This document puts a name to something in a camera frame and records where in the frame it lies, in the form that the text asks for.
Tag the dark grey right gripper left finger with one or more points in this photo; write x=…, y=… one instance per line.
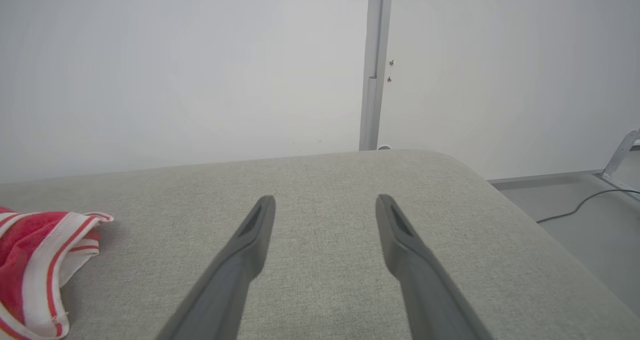
x=235, y=265

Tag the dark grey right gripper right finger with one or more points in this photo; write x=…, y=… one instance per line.
x=420, y=280

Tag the red and white sports jersey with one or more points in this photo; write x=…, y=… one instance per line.
x=30, y=260

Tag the grey fabric sofa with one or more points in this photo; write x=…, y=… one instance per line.
x=325, y=300

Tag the grey metal wall post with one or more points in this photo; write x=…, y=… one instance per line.
x=372, y=55

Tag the silver metal frame bracket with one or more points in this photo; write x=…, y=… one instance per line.
x=620, y=155

